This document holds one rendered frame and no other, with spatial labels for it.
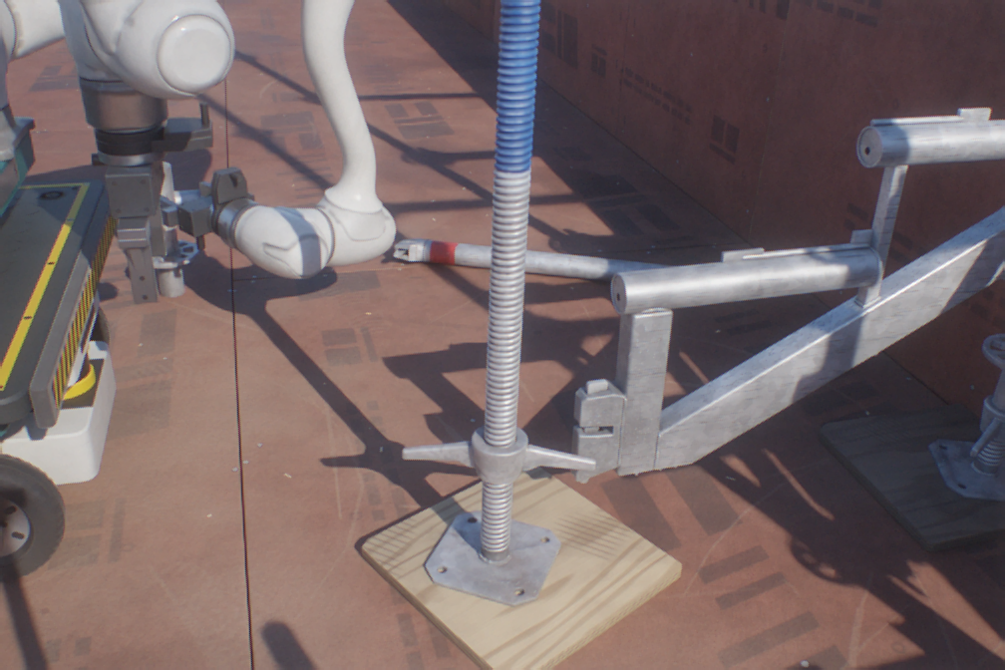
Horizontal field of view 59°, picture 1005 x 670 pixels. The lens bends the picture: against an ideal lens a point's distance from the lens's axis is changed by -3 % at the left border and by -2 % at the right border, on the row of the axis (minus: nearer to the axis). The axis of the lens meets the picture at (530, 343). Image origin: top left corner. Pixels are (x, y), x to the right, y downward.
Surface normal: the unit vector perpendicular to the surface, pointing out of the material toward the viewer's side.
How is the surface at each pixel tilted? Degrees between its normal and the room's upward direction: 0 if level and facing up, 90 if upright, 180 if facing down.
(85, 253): 0
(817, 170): 90
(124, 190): 90
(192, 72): 98
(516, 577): 0
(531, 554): 0
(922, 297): 90
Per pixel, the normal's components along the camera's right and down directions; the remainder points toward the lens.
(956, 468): 0.05, -0.87
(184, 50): 0.67, 0.51
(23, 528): 0.19, 0.47
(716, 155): -0.96, 0.10
